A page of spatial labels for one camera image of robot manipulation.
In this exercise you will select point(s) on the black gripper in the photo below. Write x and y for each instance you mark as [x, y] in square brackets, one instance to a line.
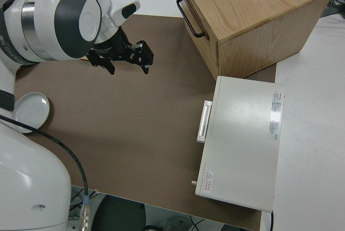
[111, 48]

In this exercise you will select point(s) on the gray round plate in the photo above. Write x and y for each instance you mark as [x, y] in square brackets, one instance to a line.
[32, 111]

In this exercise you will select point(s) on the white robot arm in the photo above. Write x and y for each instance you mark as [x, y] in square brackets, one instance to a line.
[24, 182]

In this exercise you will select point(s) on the brown table mat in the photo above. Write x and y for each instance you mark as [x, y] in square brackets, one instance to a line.
[129, 123]

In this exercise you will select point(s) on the wooden box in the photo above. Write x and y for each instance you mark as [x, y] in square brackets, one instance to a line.
[258, 18]

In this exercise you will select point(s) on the white toaster oven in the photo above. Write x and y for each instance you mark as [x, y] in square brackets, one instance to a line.
[242, 139]

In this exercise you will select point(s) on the black round base under table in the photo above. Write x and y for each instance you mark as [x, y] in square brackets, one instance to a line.
[121, 215]

